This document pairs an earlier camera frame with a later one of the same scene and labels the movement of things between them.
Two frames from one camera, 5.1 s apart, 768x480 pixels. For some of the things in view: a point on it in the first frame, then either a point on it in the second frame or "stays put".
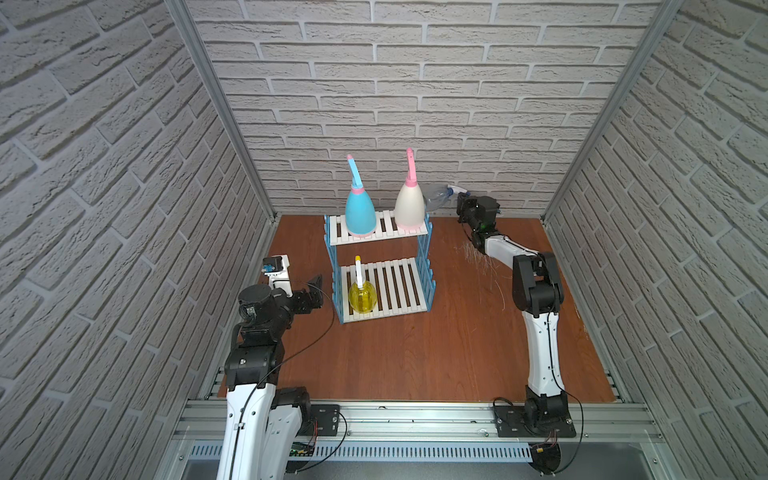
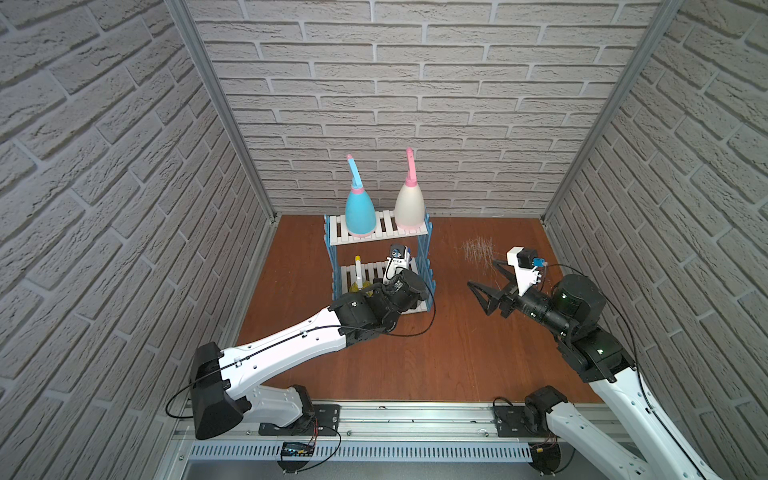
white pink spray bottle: [409, 203] stays put
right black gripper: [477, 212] -> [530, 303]
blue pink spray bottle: [360, 216] stays put
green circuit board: [301, 449] stays put
